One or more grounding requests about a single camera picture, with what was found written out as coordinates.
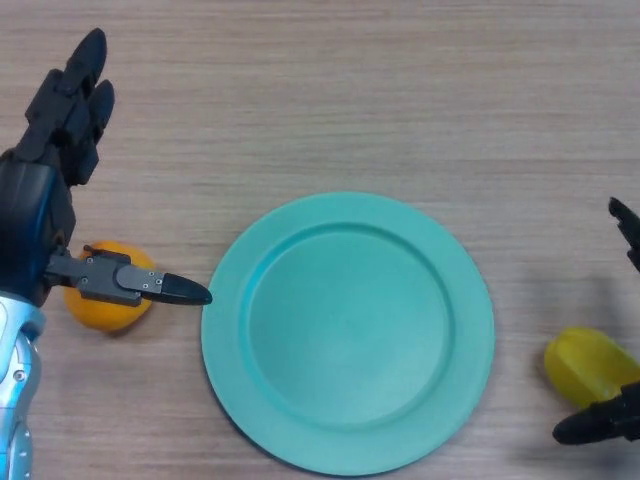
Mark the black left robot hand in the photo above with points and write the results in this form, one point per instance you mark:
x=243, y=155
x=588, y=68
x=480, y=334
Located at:
x=35, y=210

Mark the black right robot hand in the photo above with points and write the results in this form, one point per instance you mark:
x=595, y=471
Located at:
x=600, y=422

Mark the yellow starfruit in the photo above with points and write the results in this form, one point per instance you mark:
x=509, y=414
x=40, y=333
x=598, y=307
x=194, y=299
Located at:
x=580, y=365

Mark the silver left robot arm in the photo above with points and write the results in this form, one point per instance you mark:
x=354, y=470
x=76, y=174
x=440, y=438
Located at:
x=17, y=390

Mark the green round plate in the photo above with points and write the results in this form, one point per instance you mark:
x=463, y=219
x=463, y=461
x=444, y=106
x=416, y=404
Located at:
x=347, y=335

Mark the orange pear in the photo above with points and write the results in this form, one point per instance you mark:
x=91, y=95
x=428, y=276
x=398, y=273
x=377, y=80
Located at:
x=105, y=315

